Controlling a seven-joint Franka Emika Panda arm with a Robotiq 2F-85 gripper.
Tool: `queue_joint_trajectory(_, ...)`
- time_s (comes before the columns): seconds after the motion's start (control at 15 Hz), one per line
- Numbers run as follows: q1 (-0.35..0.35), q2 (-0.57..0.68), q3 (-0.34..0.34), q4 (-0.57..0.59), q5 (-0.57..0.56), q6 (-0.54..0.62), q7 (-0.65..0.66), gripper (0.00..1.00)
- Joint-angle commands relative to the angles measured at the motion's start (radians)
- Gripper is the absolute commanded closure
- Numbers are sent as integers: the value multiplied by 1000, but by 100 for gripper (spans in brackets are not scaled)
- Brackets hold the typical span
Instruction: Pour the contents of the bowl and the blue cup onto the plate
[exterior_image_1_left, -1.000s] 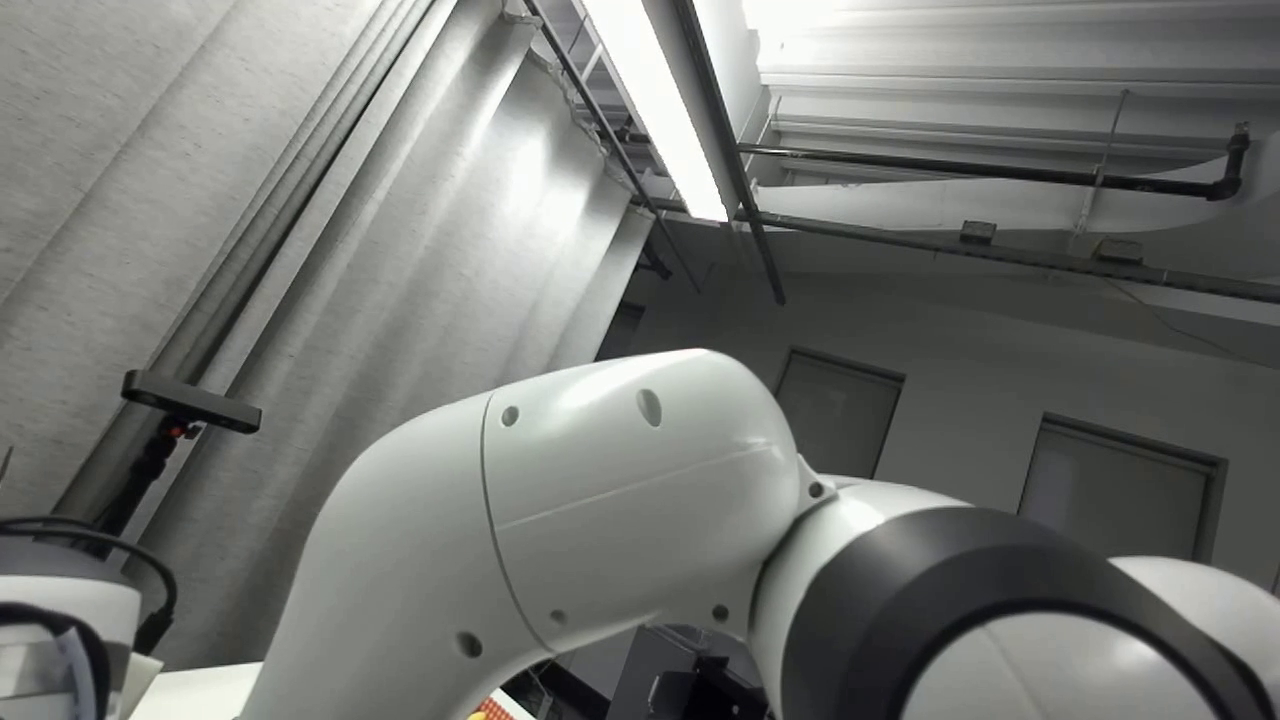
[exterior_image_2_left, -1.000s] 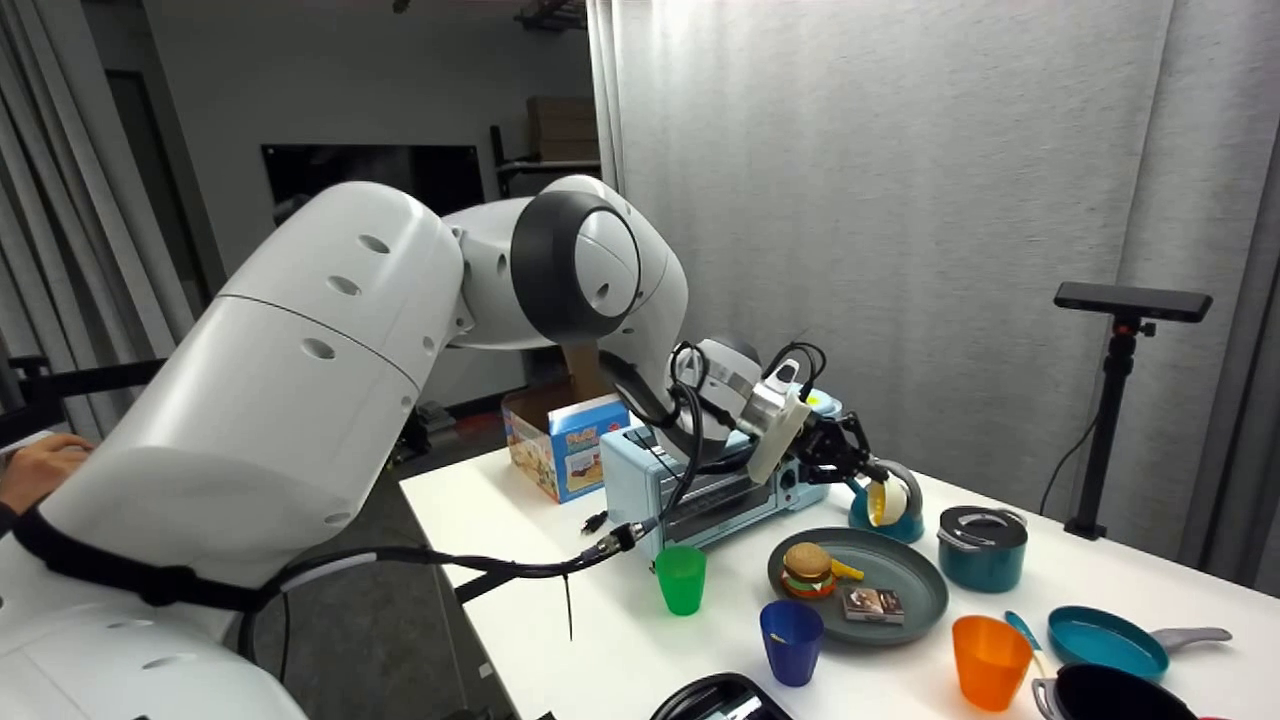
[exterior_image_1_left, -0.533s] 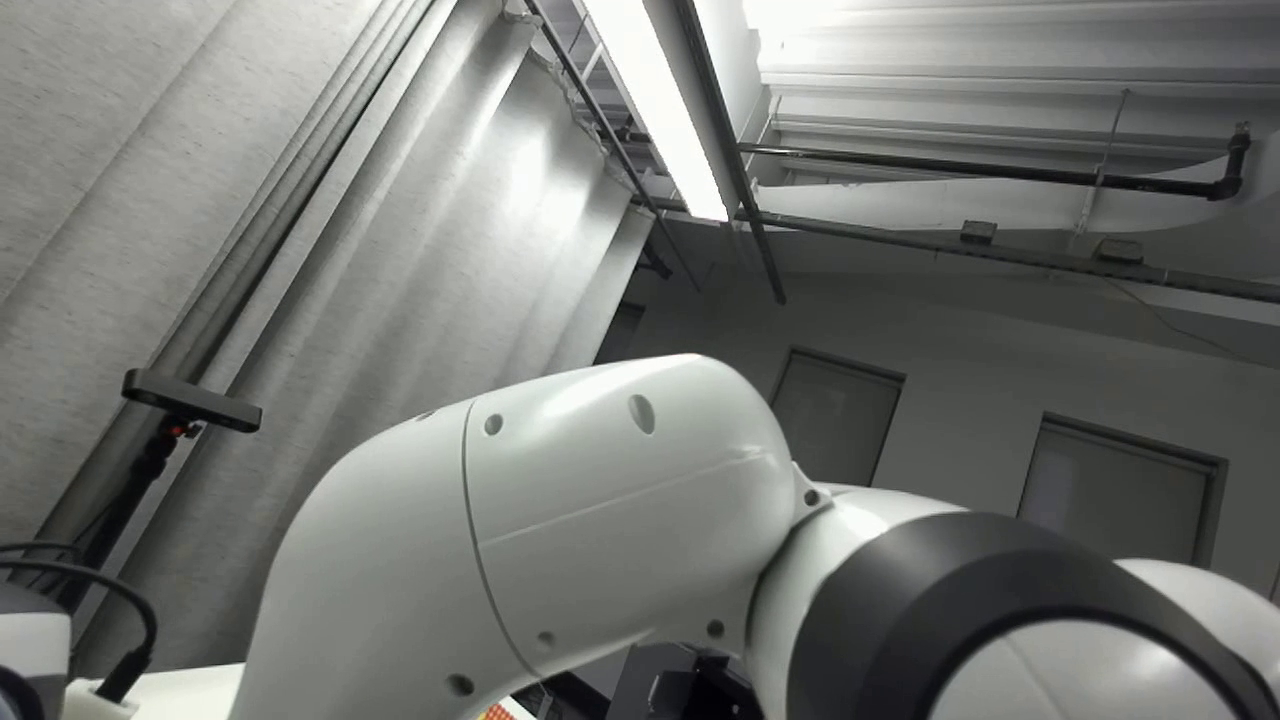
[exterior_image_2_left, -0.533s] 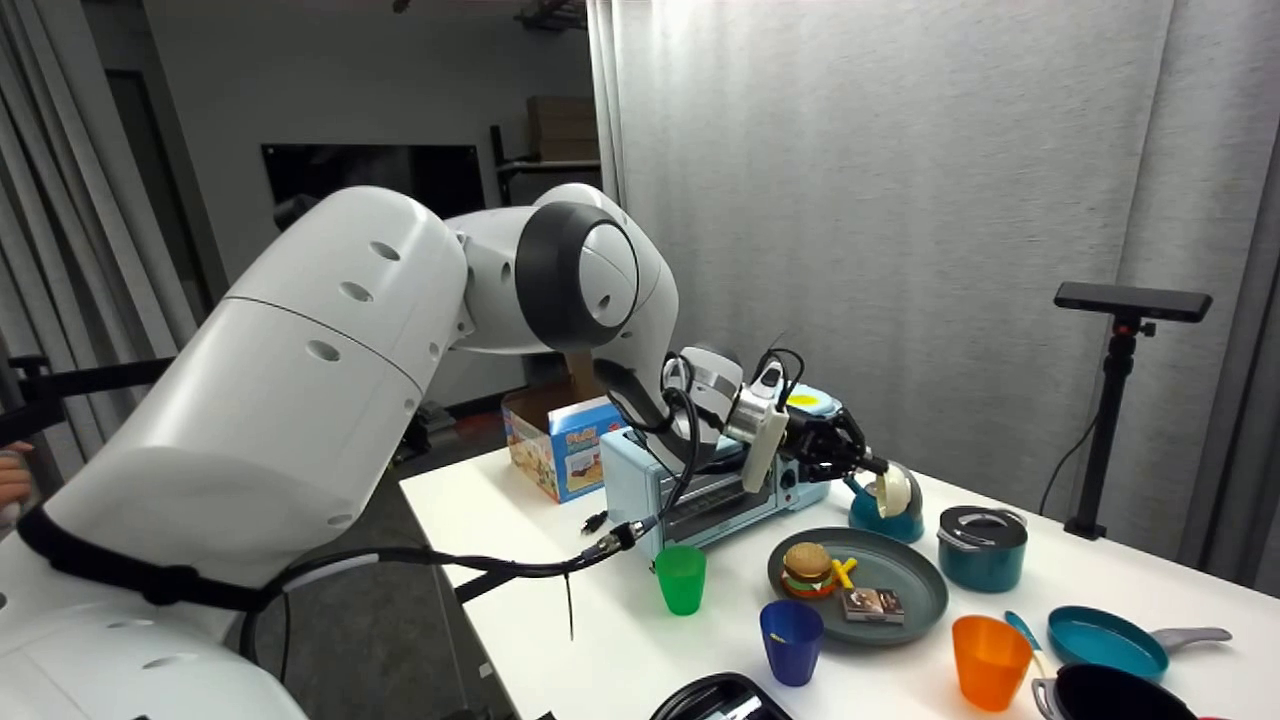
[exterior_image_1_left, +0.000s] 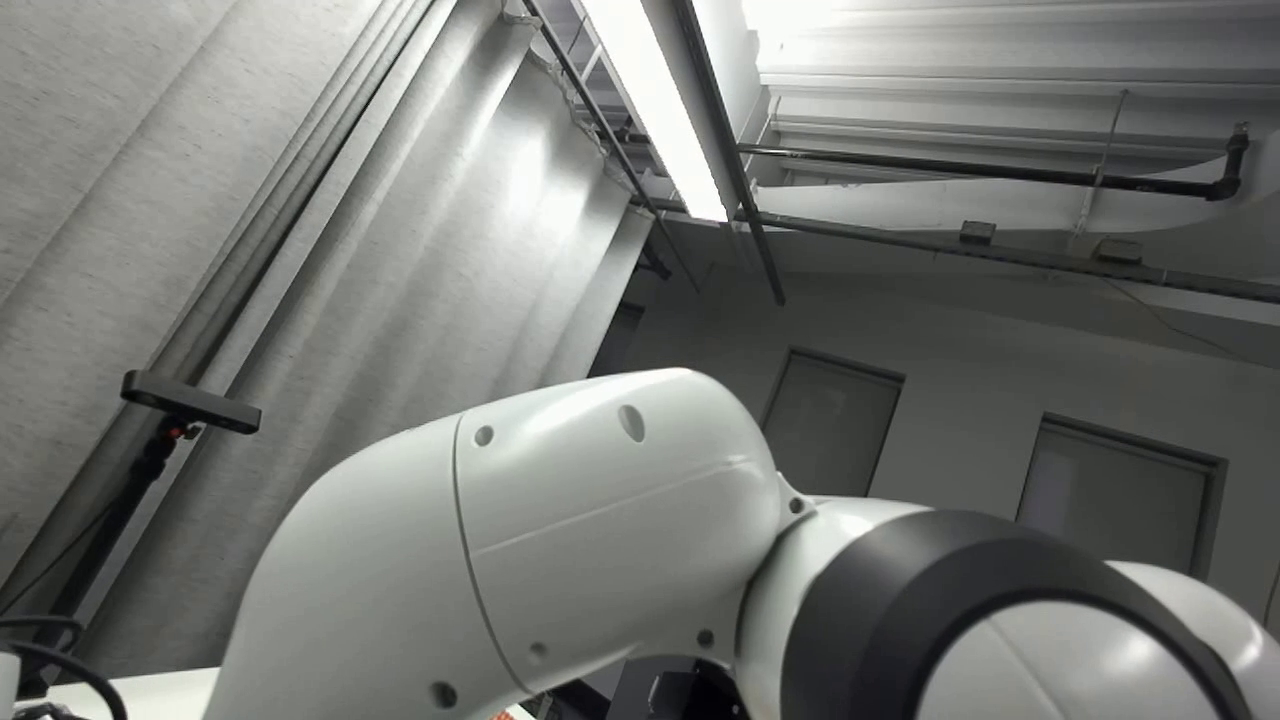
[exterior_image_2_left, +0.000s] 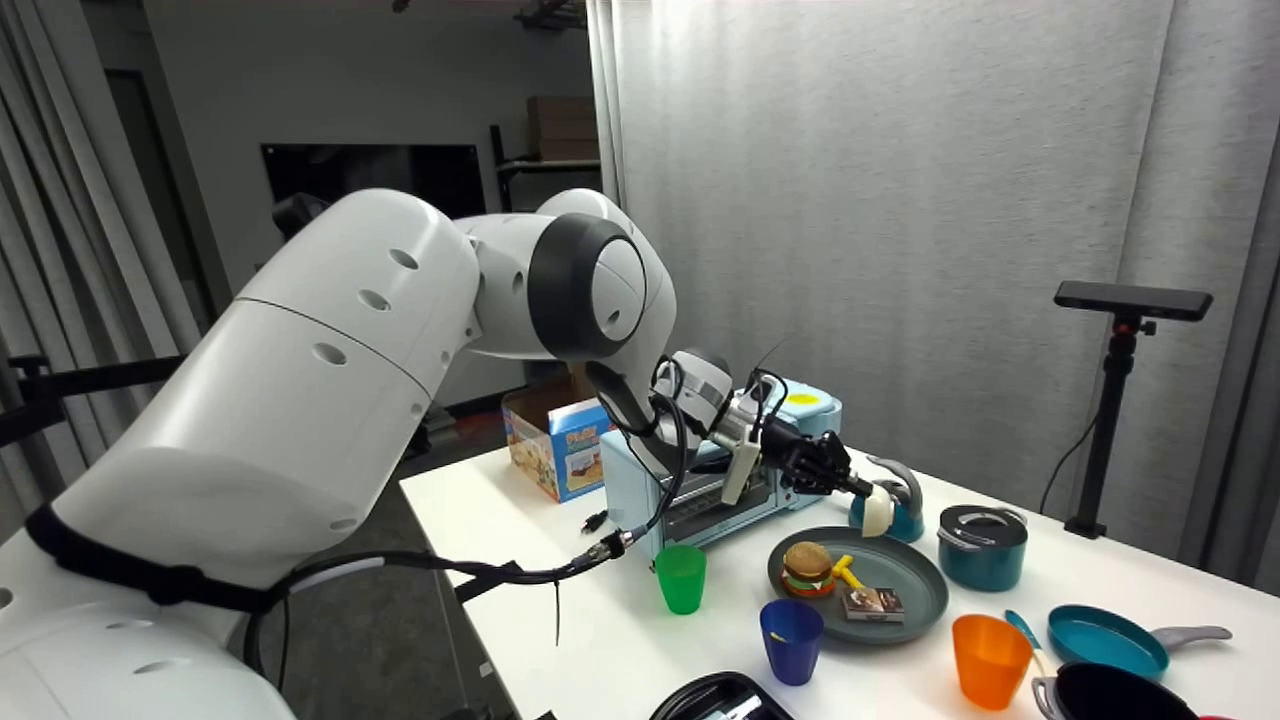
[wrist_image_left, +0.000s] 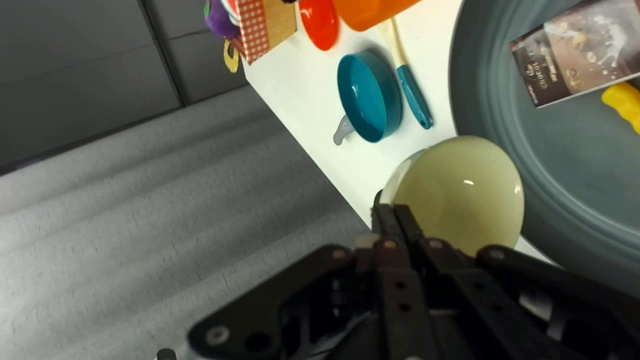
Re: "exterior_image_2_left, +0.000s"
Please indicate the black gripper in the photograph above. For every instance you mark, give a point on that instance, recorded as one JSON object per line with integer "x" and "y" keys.
{"x": 810, "y": 467}

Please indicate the orange yellow toy fries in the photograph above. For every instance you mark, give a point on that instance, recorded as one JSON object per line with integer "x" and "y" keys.
{"x": 847, "y": 570}

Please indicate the blue bowl with banana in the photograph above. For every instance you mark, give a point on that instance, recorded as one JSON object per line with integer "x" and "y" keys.
{"x": 789, "y": 645}

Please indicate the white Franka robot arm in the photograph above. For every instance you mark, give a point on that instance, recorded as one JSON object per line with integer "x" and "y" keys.
{"x": 333, "y": 403}

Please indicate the grey plate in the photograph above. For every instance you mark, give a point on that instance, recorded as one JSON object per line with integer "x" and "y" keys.
{"x": 923, "y": 593}

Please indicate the green plastic cup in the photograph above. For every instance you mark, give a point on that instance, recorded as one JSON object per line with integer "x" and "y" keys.
{"x": 681, "y": 583}

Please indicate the orange plastic cup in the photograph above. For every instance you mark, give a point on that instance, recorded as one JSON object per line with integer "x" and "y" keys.
{"x": 988, "y": 665}

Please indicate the toy burger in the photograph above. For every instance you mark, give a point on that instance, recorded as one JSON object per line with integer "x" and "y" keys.
{"x": 807, "y": 570}

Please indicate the brown toy meat slice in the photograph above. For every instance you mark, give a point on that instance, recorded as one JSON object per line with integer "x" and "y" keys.
{"x": 869, "y": 604}

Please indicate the teal pot with lid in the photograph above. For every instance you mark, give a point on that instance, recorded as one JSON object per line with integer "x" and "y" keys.
{"x": 981, "y": 553}

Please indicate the light blue toy appliance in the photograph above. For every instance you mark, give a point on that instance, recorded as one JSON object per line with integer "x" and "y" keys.
{"x": 667, "y": 485}

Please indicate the teal toy utensil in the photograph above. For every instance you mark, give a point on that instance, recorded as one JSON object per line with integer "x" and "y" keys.
{"x": 1022, "y": 627}

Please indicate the black tray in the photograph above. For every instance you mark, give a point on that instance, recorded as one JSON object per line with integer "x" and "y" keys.
{"x": 722, "y": 703}

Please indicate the black tripod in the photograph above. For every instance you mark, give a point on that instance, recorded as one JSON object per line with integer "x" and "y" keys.
{"x": 1118, "y": 403}

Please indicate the grey curtain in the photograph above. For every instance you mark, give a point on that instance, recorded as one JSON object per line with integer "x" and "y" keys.
{"x": 1234, "y": 264}
{"x": 65, "y": 203}
{"x": 867, "y": 203}

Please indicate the teal frying pan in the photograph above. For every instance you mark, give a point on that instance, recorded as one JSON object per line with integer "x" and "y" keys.
{"x": 1100, "y": 640}

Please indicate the tan blue toy box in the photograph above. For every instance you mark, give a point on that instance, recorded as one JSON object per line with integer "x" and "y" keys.
{"x": 545, "y": 454}

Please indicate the black toy pot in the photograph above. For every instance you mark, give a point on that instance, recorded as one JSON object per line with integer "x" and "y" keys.
{"x": 1114, "y": 693}

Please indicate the cardboard box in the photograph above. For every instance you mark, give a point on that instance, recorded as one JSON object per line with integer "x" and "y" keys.
{"x": 560, "y": 130}

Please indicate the black monitor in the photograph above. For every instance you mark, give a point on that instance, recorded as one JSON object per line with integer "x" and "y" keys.
{"x": 375, "y": 174}

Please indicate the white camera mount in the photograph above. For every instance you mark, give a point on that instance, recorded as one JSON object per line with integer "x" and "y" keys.
{"x": 741, "y": 473}

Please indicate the black camera bar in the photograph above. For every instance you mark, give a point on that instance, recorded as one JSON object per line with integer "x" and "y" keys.
{"x": 1134, "y": 301}

